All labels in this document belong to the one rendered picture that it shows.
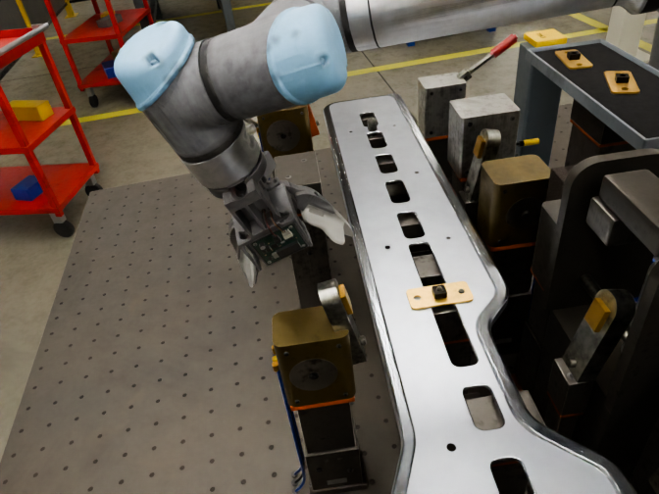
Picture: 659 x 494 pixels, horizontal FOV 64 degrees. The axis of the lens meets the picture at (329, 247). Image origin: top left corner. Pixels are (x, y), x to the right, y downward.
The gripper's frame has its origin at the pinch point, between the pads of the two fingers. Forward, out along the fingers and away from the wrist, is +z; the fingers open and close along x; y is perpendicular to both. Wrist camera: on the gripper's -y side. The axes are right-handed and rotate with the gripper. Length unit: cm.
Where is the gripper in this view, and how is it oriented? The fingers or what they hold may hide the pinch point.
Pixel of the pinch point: (302, 256)
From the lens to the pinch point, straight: 73.1
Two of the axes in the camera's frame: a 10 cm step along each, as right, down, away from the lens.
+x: 9.0, -4.3, -1.1
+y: 2.5, 7.0, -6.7
